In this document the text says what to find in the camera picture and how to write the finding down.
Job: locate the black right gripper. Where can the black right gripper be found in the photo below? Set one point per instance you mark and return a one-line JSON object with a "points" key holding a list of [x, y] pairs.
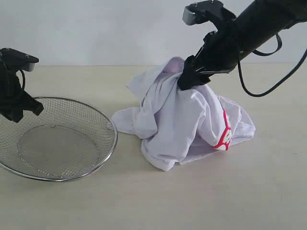
{"points": [[234, 40]]}

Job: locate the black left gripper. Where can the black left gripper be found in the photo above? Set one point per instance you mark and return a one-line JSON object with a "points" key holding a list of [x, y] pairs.
{"points": [[12, 83]]}

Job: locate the white t-shirt red lettering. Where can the white t-shirt red lettering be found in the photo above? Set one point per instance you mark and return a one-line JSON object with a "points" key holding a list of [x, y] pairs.
{"points": [[177, 126]]}

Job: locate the round metal mesh basket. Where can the round metal mesh basket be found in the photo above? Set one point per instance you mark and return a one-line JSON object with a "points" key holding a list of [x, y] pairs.
{"points": [[67, 141]]}

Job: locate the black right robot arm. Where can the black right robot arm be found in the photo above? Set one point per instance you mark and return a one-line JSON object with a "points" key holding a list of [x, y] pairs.
{"points": [[275, 15]]}

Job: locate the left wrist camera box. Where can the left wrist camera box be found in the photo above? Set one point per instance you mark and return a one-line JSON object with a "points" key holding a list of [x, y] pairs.
{"points": [[18, 60]]}

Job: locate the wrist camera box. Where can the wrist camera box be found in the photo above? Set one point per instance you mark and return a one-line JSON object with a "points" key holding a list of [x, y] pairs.
{"points": [[18, 60], [207, 11]]}

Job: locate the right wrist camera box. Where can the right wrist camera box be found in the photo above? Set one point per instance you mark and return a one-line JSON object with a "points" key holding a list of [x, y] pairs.
{"points": [[207, 11]]}

